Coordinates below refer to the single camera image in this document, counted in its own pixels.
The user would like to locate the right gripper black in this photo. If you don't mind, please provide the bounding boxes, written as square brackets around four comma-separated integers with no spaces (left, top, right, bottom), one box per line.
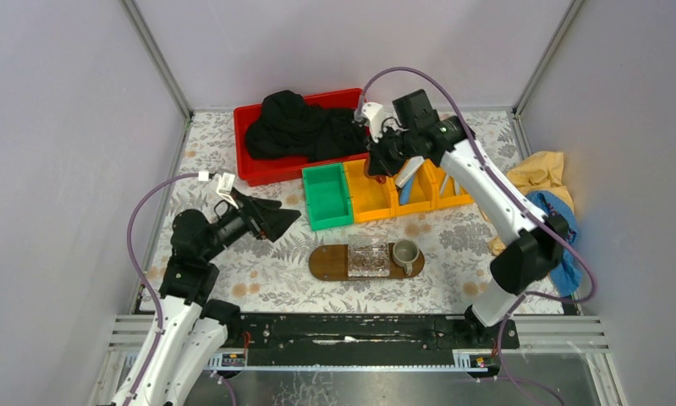
[363,124,416,179]

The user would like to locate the grey cup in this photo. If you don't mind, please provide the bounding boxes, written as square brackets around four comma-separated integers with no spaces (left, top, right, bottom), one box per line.
[392,239,420,276]

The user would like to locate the clear textured glass holder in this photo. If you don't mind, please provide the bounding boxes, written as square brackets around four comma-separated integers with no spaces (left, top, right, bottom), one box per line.
[347,242,391,279]

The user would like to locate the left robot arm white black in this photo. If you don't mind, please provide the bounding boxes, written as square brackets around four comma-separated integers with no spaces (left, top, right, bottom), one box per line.
[110,189,300,405]

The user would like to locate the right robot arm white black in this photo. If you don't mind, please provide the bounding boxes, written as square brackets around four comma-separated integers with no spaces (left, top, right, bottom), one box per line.
[355,90,569,348]

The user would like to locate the white toothpaste tube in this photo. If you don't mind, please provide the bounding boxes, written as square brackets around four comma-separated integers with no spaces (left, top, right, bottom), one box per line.
[394,156,425,188]

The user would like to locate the blue toothpaste tube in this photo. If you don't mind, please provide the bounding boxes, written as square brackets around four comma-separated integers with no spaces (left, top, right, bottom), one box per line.
[398,178,415,206]

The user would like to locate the yellow bin with toothpaste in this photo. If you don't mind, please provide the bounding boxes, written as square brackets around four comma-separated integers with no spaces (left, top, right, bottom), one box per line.
[388,162,437,217]

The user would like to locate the brown wooden oval tray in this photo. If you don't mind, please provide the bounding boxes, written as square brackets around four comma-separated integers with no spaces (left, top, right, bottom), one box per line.
[308,243,426,282]

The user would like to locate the red plastic bin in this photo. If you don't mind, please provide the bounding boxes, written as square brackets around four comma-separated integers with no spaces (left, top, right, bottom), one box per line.
[234,88,367,186]

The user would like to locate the green plastic bin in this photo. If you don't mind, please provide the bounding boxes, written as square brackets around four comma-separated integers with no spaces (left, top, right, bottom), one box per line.
[302,163,354,231]

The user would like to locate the black cloth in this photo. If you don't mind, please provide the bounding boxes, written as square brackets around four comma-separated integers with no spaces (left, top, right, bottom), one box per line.
[245,90,367,162]

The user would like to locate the yellow cloth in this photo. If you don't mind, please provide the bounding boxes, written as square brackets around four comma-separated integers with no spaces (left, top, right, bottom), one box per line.
[506,151,579,245]

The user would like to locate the blue cloth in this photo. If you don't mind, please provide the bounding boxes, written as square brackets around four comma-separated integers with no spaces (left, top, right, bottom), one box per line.
[526,190,582,297]

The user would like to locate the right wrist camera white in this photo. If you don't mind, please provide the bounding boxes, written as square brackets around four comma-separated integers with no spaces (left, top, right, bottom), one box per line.
[354,101,389,143]

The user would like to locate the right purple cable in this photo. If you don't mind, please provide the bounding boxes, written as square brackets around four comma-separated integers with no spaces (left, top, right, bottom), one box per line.
[360,66,599,406]

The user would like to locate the purple cable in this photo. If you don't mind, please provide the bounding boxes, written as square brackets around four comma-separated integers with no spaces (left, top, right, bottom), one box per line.
[118,172,211,406]
[360,66,599,406]

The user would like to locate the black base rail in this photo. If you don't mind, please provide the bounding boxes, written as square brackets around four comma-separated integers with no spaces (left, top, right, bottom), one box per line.
[222,313,519,369]

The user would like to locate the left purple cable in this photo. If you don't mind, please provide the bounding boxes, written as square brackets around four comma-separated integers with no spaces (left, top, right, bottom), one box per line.
[118,172,211,406]

